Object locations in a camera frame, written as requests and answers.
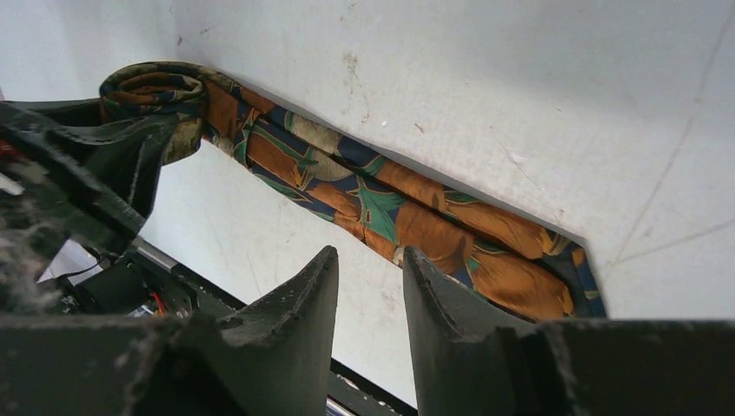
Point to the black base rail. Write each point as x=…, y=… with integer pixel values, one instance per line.
x=269, y=357

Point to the green orange patterned tie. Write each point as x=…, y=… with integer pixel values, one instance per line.
x=512, y=261

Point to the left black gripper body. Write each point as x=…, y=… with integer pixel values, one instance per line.
x=40, y=241

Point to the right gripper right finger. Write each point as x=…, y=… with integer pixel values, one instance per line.
x=472, y=358

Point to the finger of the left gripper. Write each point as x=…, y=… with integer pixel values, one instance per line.
x=127, y=155

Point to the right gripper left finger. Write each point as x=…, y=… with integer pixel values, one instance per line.
x=86, y=365

